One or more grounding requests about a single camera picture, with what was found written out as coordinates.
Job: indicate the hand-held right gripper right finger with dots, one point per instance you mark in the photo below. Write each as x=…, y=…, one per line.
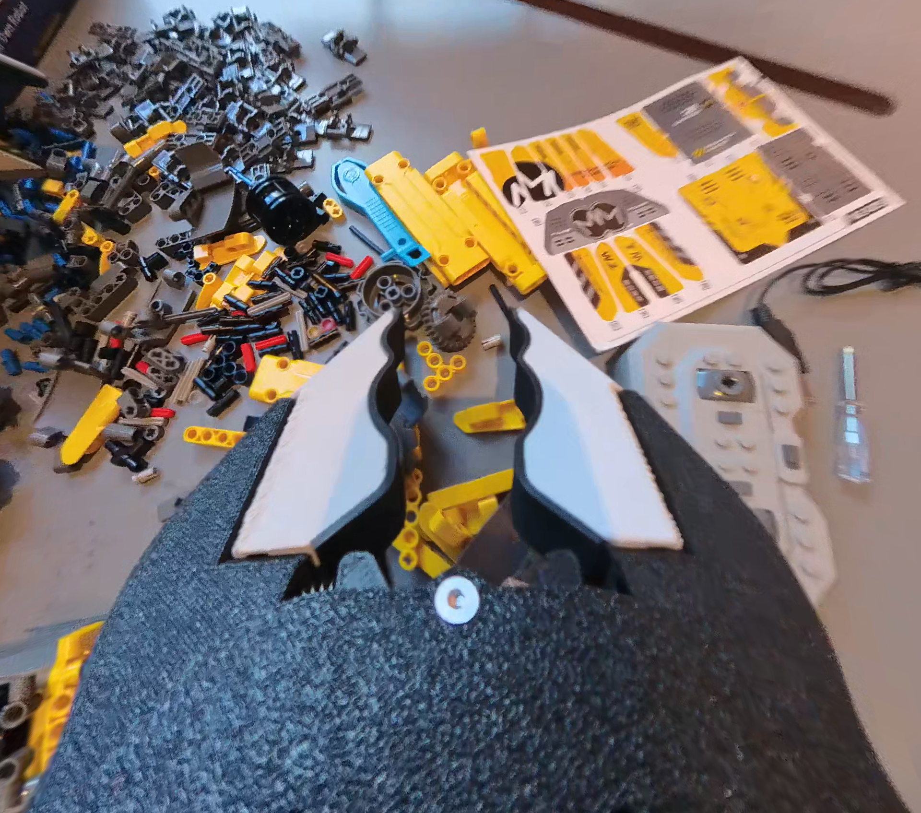
x=597, y=460

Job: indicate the grey wheel hub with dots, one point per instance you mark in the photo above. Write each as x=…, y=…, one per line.
x=388, y=291

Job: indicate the blue brick separator tool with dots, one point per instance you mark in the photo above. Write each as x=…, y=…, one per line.
x=378, y=208

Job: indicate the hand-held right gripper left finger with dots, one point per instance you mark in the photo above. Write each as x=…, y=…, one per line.
x=316, y=460

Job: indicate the black wheel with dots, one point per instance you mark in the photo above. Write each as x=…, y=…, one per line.
x=284, y=208

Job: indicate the yellow sticker sheet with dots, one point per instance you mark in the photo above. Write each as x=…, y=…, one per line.
x=683, y=201

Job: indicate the pile of small black pieces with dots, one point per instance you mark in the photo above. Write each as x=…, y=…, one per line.
x=216, y=72

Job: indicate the grey battery box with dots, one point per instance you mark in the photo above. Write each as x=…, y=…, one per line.
x=719, y=439

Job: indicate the yellow toy brick car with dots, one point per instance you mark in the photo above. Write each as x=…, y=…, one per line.
x=65, y=676

